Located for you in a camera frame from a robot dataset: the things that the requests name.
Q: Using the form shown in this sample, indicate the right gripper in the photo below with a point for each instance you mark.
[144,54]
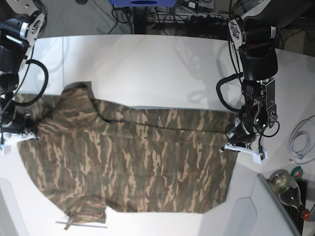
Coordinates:
[16,123]

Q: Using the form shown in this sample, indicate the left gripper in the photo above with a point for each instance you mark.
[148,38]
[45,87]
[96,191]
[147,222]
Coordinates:
[238,135]

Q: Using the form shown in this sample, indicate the camouflage t-shirt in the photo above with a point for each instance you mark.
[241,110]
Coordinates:
[94,154]

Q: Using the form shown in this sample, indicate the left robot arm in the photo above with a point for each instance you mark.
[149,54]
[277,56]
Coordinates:
[253,27]

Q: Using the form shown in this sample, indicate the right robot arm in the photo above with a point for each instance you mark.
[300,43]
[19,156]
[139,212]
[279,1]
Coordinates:
[21,22]

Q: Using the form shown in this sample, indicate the green tape roll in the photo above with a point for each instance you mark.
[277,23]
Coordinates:
[297,172]

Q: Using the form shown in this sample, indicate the clear plastic bottle red cap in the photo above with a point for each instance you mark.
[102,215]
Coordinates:
[288,191]

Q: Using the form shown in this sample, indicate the black perforated tray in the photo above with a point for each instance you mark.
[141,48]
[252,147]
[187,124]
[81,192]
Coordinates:
[292,212]

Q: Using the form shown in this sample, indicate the black power strip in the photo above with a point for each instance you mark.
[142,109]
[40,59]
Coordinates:
[208,19]

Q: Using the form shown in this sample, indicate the blue box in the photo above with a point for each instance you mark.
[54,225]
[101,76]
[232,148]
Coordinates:
[163,3]

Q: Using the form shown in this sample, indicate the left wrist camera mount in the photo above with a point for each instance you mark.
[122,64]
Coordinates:
[258,155]

